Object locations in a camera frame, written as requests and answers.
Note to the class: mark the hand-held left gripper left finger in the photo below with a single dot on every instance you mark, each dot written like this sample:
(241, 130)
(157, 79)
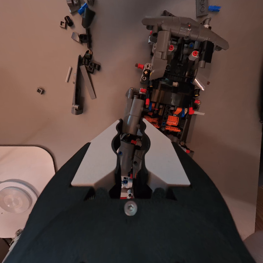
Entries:
(96, 164)

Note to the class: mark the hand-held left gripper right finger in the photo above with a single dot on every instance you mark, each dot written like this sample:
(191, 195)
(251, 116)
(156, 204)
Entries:
(166, 164)

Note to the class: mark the small grey lego subassembly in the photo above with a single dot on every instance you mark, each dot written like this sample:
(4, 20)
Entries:
(133, 115)

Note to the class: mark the large grey lego vehicle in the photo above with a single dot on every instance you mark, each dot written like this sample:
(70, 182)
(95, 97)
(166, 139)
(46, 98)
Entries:
(174, 92)

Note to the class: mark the long grey lego tile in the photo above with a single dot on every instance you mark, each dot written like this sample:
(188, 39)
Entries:
(88, 84)

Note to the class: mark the small dark lego stud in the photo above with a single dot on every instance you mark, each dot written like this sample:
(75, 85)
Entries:
(40, 90)

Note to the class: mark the light grey lego bar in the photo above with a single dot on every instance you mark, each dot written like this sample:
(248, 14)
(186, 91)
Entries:
(68, 74)

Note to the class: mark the scattered small lego pieces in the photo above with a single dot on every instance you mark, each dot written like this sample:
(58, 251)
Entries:
(88, 18)

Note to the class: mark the dark grey lego plate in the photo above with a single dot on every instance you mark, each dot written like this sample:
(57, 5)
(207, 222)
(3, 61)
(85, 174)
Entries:
(202, 8)

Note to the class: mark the blue lego pin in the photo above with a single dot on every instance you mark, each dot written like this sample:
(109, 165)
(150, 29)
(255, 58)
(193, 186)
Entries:
(213, 8)

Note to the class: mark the white book stand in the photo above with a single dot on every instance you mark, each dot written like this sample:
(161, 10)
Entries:
(20, 164)

